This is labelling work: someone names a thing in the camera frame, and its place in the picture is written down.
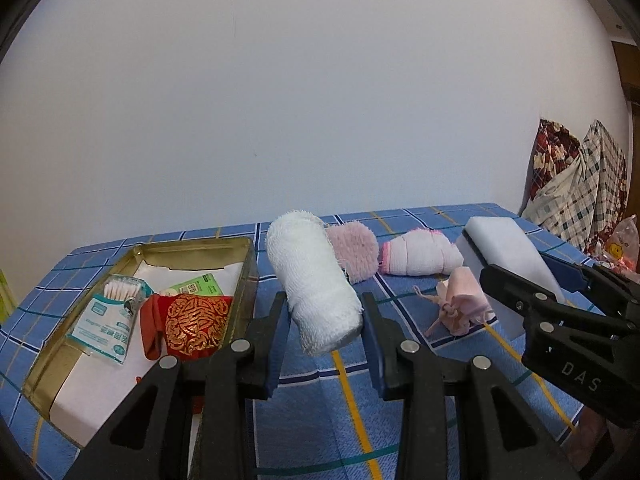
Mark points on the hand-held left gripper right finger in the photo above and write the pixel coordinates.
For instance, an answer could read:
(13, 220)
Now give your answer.
(379, 355)

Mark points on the red gold embroidered pouch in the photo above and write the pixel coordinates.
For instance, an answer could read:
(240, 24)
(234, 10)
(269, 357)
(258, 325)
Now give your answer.
(192, 327)

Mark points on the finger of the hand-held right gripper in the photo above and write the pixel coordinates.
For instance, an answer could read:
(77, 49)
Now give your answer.
(600, 280)
(505, 282)

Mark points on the white cloth with pink trim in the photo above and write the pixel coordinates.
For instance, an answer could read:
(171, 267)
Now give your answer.
(420, 255)

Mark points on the pink fluffy puff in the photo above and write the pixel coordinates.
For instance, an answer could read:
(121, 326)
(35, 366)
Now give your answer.
(357, 250)

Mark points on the white paper liner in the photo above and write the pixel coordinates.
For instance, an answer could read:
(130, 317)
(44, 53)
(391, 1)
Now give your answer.
(75, 395)

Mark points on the plaid cloth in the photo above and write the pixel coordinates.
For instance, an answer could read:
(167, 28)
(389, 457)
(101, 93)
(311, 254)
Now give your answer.
(590, 195)

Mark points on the person's right forearm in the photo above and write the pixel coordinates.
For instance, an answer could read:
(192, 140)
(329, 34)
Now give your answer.
(597, 435)

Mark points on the white towel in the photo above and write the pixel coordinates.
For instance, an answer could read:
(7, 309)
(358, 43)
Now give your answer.
(315, 280)

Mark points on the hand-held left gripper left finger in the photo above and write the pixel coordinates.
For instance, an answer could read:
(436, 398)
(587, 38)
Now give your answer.
(270, 360)

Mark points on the gold tin box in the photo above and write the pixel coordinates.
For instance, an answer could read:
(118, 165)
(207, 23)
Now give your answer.
(247, 270)

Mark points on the cotton swab packet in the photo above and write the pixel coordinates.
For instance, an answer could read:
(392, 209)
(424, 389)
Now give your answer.
(107, 320)

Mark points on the blue checked bedsheet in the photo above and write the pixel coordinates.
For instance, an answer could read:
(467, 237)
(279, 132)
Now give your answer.
(350, 435)

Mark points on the white sponge block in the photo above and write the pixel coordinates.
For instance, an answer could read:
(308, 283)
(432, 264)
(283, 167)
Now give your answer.
(510, 245)

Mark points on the smiley print plastic bag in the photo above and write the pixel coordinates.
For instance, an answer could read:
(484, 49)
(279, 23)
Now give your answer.
(622, 245)

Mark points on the wooden furniture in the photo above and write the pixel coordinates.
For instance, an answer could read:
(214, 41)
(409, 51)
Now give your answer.
(627, 65)

